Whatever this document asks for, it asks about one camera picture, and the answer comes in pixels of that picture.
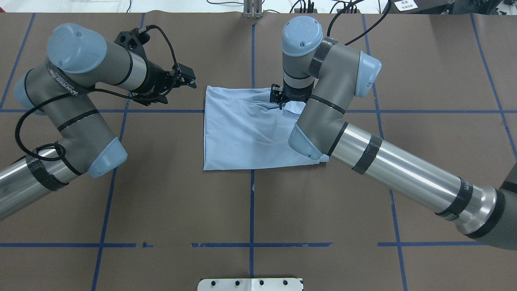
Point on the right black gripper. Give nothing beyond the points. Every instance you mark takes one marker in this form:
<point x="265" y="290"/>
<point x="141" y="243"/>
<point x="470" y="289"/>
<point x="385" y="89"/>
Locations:
<point x="291" y="96"/>

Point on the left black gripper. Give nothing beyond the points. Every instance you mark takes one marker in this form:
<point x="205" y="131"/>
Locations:
<point x="154" y="79"/>

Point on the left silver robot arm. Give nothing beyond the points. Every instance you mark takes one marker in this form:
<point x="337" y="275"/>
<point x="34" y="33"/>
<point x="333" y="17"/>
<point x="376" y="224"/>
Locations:
<point x="81" y="61"/>

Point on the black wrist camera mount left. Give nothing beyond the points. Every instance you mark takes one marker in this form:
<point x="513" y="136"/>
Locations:
<point x="133" y="41"/>

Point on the aluminium frame post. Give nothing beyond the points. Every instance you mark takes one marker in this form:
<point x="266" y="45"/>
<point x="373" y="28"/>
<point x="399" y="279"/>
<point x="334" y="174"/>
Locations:
<point x="252" y="9"/>

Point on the light blue t-shirt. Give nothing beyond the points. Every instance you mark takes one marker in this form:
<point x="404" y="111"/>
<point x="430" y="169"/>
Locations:
<point x="244" y="131"/>

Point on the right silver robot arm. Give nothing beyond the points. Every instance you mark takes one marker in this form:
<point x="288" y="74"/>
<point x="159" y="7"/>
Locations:
<point x="326" y="75"/>

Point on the black monitor stand box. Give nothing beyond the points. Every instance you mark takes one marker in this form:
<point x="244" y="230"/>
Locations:
<point x="424" y="7"/>

